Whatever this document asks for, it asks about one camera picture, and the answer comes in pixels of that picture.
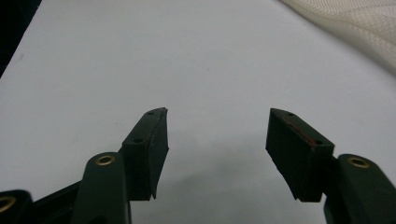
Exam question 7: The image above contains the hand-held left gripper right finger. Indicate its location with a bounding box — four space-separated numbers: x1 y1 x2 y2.
265 107 335 203

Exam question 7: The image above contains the cream cloth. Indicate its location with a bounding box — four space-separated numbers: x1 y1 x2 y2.
279 0 396 77

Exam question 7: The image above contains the white table cover sheet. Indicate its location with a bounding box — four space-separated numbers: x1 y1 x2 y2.
0 0 396 224

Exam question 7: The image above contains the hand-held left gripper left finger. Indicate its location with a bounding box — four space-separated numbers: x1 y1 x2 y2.
120 106 170 202

